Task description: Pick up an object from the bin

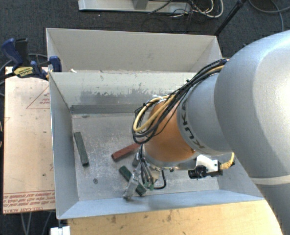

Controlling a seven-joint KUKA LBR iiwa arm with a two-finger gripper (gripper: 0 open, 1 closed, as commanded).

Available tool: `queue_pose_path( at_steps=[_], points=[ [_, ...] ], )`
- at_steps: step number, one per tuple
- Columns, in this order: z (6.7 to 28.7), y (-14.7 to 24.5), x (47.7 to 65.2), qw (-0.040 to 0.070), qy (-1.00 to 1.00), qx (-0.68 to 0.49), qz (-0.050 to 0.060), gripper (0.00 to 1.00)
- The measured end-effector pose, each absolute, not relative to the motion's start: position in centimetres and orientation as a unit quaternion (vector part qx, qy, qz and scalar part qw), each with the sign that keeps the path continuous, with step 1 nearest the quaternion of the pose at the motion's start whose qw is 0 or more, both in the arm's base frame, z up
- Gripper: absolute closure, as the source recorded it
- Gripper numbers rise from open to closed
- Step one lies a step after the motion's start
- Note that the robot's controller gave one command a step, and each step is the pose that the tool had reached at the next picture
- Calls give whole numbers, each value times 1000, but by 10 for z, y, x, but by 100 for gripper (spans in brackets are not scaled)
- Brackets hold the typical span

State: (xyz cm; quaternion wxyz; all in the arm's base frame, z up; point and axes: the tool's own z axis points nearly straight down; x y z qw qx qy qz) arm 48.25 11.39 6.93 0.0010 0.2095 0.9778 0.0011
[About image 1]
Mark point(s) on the dark green flat block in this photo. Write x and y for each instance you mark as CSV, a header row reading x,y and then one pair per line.
x,y
125,172
81,148

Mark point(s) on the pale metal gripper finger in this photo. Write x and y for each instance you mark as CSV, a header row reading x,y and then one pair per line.
x,y
135,186
128,188

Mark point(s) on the brown cardboard board, red print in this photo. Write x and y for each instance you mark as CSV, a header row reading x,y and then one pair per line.
x,y
27,136

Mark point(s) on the black cylinder on white bracket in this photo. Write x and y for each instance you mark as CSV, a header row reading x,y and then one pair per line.
x,y
203,171

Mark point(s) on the red-brown flat block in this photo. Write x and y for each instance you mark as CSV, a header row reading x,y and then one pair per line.
x,y
122,152

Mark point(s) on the grey metal bin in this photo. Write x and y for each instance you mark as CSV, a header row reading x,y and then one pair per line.
x,y
103,141

